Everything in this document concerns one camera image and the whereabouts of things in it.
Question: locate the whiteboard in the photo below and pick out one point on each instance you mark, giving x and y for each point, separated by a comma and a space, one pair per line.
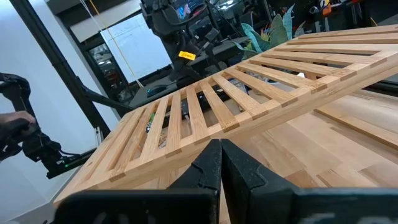
136, 46

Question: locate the black aluminium rig frame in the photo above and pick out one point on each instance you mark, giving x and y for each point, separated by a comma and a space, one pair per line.
59, 62

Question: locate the grey desk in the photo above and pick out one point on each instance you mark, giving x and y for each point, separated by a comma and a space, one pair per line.
140, 101

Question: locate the person's hand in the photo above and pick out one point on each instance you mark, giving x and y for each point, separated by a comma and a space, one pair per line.
15, 116

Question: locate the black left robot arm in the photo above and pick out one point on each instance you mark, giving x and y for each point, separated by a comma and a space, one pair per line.
164, 18

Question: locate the green Apple Jacks cereal box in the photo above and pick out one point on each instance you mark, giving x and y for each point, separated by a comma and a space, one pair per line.
150, 122

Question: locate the teal plant in white pot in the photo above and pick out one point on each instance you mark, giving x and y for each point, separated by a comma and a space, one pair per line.
276, 31

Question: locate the black computer mouse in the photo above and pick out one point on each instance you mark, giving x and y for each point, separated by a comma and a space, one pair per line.
156, 91

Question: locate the wooden slatted shelf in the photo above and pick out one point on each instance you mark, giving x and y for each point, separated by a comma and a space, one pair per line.
219, 105

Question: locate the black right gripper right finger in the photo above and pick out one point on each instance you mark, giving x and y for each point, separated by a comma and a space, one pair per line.
248, 199

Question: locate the black equipment rack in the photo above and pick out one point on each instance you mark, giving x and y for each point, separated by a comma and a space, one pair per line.
105, 68

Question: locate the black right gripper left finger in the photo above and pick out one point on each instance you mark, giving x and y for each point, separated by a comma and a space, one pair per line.
186, 202

